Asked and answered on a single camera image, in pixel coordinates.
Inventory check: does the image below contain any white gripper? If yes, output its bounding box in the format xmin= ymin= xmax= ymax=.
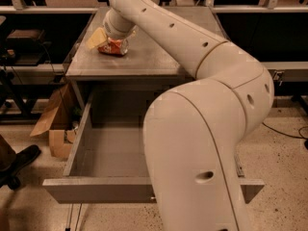
xmin=86 ymin=9 xmax=137 ymax=49

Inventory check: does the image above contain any red coke can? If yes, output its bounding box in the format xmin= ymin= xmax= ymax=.
xmin=97 ymin=38 xmax=128 ymax=56

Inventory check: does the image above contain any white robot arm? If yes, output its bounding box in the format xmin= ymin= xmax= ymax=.
xmin=95 ymin=0 xmax=274 ymax=231

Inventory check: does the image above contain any open grey top drawer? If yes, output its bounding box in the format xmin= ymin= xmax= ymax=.
xmin=43 ymin=81 xmax=257 ymax=205

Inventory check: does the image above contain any grey cabinet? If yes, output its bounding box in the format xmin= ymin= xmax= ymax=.
xmin=63 ymin=6 xmax=232 ymax=112

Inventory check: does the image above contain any black equipment stand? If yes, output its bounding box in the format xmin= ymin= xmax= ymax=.
xmin=0 ymin=15 xmax=55 ymax=120

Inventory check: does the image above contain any brown cardboard box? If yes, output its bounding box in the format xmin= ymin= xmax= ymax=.
xmin=30 ymin=84 xmax=78 ymax=159

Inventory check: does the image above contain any black floor cable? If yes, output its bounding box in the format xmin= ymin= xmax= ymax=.
xmin=261 ymin=120 xmax=308 ymax=151

